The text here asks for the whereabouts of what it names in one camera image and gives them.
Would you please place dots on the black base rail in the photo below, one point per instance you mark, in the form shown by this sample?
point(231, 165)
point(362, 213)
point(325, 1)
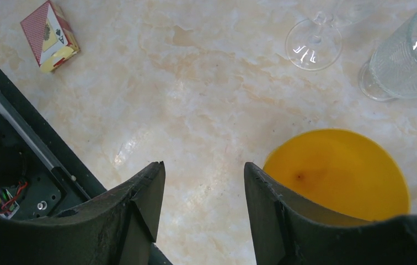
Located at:
point(44, 175)

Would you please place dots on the pink card box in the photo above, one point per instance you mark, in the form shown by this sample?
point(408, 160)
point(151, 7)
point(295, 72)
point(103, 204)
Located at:
point(49, 36)

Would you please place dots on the clear wine glass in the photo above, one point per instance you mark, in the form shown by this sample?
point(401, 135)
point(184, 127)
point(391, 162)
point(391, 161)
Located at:
point(316, 42)

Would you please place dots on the yellow wine glass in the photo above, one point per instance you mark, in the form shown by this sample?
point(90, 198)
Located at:
point(343, 171)

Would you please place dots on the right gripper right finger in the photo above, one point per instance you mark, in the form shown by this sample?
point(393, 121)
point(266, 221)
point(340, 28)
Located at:
point(287, 228)

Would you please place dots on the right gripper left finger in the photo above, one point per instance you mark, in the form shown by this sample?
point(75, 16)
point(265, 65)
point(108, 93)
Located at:
point(119, 226)

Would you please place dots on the clear ribbed short glass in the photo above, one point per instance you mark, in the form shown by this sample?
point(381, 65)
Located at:
point(391, 71)

